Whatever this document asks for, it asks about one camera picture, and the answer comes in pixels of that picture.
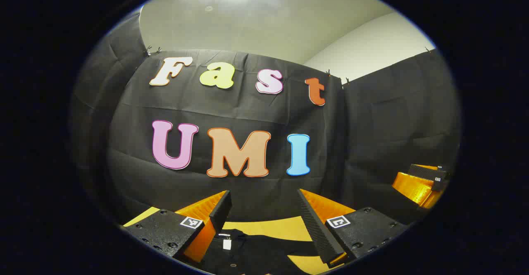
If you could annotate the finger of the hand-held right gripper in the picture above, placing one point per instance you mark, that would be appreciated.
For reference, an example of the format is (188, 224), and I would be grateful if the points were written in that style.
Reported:
(425, 172)

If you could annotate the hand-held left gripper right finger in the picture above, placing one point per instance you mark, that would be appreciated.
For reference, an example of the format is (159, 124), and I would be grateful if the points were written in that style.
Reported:
(318, 233)

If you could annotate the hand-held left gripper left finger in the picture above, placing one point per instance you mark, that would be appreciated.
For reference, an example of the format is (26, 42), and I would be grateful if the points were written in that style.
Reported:
(221, 211)

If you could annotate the black shirt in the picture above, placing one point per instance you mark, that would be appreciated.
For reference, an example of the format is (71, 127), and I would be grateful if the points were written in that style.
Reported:
(256, 254)

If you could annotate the black backdrop cloth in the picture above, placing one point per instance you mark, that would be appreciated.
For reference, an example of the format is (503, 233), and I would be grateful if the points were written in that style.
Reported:
(248, 113)

